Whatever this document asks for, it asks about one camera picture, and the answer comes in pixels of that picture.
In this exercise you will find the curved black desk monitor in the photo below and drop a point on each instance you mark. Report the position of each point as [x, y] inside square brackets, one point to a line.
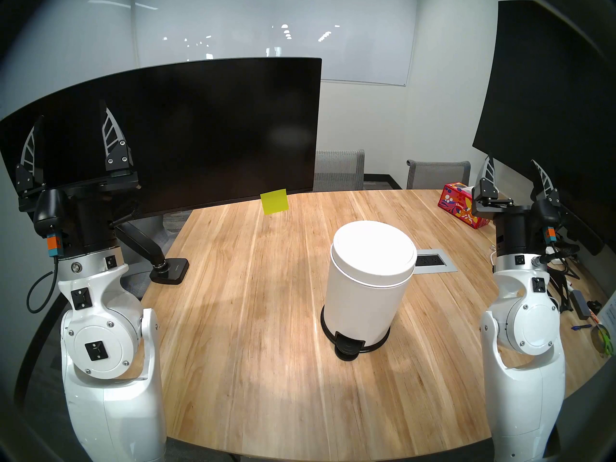
[202, 129]

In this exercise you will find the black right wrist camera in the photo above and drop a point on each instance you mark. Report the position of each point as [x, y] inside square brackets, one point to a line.
[548, 218]

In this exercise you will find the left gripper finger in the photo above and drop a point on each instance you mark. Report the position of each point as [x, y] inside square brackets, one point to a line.
[26, 177]
[118, 158]

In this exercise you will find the small black clip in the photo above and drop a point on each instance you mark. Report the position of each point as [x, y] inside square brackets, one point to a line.
[595, 306]

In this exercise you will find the black wall-mounted screen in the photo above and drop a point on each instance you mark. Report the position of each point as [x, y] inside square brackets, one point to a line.
[539, 105]

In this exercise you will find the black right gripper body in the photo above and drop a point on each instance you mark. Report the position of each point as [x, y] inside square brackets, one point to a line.
[517, 235]

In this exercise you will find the black folding stand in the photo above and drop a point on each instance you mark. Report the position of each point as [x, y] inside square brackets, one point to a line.
[564, 285]

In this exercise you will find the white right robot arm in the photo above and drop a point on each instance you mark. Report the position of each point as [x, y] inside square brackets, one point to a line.
[524, 408]

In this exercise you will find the green scissors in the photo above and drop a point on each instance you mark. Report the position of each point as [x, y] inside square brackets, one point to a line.
[604, 340]

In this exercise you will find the grey ribbed office chair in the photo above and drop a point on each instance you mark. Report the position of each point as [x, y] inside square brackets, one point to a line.
[339, 170]

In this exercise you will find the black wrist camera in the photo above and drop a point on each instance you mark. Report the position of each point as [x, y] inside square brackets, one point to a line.
[548, 218]
[48, 211]

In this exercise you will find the grey adapter dongle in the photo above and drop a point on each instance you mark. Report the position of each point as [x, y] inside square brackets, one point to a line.
[580, 303]

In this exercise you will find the colourful red tissue box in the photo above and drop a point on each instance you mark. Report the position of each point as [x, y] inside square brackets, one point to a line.
[455, 203]

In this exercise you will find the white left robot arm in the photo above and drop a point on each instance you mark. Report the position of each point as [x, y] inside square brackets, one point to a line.
[110, 408]

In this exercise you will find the white paper sheet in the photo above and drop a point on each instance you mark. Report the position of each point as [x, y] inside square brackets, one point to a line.
[611, 316]

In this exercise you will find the glass whiteboard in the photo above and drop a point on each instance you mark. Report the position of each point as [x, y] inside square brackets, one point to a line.
[337, 42]

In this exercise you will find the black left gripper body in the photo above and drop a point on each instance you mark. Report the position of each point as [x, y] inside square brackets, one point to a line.
[91, 225]

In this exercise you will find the grey mesh office chair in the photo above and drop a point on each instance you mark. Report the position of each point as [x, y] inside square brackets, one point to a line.
[435, 174]

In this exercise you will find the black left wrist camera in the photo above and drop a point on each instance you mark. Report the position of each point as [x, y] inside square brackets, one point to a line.
[48, 211]

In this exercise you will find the yellow sticky note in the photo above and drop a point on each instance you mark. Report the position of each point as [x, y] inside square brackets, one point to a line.
[274, 202]

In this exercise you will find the white pedal trash can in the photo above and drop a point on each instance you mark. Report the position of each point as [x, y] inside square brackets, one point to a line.
[365, 283]

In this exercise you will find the silver table outlet panel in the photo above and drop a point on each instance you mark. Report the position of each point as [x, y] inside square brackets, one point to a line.
[435, 261]

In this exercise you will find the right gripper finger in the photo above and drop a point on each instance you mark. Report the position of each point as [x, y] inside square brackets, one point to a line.
[487, 189]
[548, 194]

